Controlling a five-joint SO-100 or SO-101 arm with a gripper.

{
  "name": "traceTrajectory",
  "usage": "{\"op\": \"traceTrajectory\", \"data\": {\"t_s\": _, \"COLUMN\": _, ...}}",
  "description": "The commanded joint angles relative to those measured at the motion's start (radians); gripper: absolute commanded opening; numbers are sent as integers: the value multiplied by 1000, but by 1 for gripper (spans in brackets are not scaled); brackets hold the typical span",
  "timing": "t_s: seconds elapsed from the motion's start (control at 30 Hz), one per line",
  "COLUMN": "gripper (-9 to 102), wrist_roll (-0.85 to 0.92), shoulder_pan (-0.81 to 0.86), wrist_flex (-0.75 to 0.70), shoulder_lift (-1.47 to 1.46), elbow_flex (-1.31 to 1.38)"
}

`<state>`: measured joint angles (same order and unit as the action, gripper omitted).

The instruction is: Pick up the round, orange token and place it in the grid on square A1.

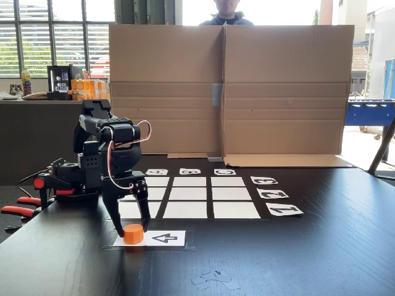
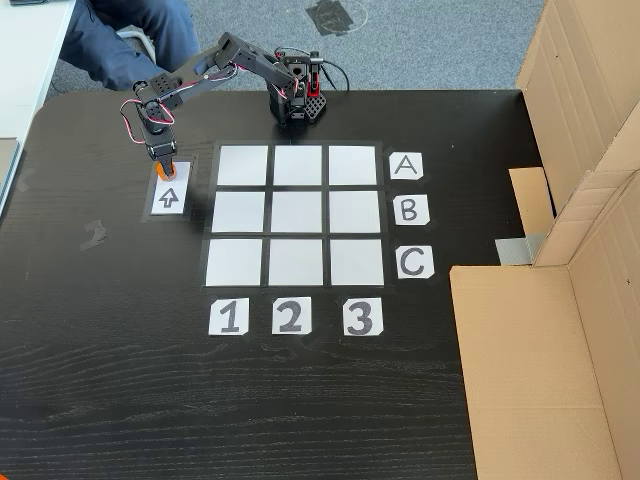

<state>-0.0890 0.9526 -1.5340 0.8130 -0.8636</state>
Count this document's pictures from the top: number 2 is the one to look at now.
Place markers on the white chair frame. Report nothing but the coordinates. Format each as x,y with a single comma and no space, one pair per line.
142,40

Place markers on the grey flat panel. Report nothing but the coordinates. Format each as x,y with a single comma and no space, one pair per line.
9,175

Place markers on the paper label number 3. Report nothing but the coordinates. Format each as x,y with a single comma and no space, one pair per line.
363,316

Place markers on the black floor tape patch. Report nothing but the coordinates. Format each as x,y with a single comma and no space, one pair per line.
334,16

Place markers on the white grid with black tape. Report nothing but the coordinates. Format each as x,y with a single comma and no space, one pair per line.
295,215

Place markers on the brown cardboard screen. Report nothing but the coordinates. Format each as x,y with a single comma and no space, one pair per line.
540,360

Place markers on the person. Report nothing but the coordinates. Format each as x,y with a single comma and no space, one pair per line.
125,40

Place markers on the grey duct tape strip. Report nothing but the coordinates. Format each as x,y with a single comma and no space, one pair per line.
517,249

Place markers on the clear tape scrap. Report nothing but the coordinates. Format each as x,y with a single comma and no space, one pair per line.
94,236
26,181

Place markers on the white arrow paper sheet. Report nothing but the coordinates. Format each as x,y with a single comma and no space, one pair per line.
170,199

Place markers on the white desk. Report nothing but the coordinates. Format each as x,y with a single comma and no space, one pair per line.
30,55

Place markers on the paper label number 1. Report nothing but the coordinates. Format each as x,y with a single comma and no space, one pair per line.
229,316

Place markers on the round orange token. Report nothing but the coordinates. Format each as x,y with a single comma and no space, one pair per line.
159,172

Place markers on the paper label letter C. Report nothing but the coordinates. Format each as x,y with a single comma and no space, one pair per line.
415,262

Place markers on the paper label number 2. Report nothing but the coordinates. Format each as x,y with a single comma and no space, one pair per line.
291,315

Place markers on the red black clamp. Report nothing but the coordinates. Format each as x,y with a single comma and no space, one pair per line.
314,75

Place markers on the paper label letter B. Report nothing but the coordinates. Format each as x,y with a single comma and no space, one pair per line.
411,210

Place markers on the paper label letter A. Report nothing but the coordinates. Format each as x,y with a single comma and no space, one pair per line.
406,166

